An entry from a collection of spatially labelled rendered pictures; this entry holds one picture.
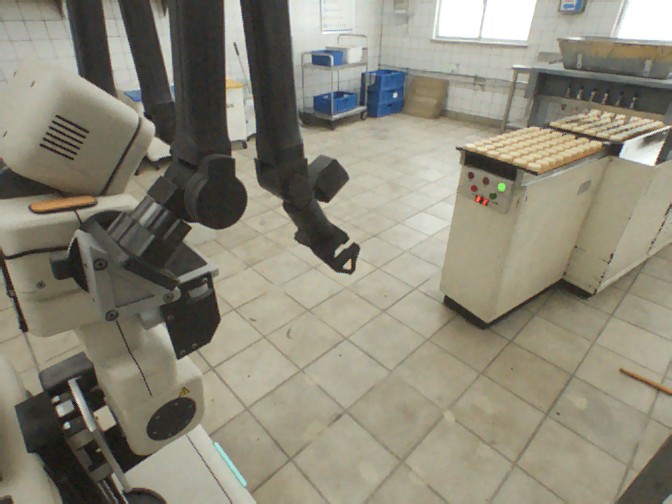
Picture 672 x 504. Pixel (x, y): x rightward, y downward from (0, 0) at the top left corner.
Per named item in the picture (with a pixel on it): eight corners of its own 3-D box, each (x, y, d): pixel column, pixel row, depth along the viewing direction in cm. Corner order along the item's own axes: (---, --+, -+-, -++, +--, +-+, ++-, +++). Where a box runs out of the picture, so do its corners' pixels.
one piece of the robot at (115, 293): (103, 325, 48) (85, 245, 43) (91, 306, 51) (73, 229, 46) (181, 299, 54) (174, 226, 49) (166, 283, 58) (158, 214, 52)
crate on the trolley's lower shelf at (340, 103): (337, 104, 588) (337, 90, 577) (357, 107, 568) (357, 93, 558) (313, 111, 551) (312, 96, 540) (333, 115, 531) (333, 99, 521)
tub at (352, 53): (338, 59, 562) (338, 44, 551) (363, 62, 539) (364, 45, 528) (323, 62, 538) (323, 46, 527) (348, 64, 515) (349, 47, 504)
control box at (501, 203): (464, 193, 183) (470, 165, 176) (508, 212, 166) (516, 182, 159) (459, 195, 181) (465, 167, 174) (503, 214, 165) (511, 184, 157)
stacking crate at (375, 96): (384, 95, 639) (385, 82, 629) (403, 99, 615) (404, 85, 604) (359, 100, 605) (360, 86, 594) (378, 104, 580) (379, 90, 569)
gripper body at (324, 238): (319, 217, 79) (304, 194, 73) (351, 239, 73) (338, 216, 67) (297, 239, 78) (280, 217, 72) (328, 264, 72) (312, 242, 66)
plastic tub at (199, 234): (209, 227, 300) (205, 208, 291) (218, 239, 284) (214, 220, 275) (169, 237, 286) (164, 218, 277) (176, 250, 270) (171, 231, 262)
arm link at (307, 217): (273, 202, 66) (294, 213, 63) (299, 174, 68) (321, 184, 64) (290, 225, 72) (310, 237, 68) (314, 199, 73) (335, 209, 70)
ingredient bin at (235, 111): (211, 158, 434) (197, 86, 392) (187, 145, 474) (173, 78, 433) (252, 149, 464) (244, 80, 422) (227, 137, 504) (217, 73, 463)
